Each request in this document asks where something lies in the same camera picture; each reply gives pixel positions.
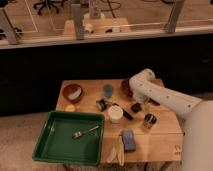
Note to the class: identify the black marker pen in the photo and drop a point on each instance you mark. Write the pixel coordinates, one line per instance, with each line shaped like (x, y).
(125, 113)

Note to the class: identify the white paper cup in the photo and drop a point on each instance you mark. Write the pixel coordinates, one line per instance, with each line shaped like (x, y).
(115, 113)

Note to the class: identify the brown bowl with white content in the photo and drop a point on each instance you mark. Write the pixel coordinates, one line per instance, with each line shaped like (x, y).
(73, 93)

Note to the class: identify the dark red bowl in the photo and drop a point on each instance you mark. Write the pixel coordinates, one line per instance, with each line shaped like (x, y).
(125, 87)

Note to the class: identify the metal spoon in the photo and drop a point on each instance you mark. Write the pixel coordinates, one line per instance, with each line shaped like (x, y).
(79, 134)

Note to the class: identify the white plastic knife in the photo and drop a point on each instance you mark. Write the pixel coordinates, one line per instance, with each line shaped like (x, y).
(120, 151)

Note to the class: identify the green plastic tray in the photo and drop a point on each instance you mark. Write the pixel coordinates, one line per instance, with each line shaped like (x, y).
(56, 145)

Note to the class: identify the blue sponge block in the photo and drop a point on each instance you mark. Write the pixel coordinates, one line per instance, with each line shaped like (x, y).
(128, 140)

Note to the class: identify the small black clip object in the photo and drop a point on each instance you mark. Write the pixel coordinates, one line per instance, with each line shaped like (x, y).
(101, 105)

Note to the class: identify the grey metal post left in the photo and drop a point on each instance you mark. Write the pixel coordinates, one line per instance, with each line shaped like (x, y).
(7, 27)

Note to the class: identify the blue translucent cup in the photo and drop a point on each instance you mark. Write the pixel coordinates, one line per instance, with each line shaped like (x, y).
(108, 90)

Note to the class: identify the small dark tin can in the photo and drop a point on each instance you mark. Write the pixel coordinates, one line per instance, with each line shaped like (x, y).
(149, 121)

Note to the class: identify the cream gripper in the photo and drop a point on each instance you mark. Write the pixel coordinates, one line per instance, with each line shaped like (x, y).
(146, 108)

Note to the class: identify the grey metal post middle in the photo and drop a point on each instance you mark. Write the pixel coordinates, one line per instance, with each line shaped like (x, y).
(78, 21)

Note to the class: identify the grey metal post right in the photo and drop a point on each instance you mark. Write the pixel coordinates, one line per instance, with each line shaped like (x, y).
(170, 26)

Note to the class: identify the grey metal post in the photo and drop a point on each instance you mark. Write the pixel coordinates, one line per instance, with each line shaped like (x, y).
(78, 21)
(170, 26)
(7, 27)

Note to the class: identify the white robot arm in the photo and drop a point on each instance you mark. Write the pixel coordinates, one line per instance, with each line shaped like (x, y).
(197, 149)

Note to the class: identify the black rectangular eraser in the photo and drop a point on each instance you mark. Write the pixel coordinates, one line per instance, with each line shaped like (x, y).
(136, 107)

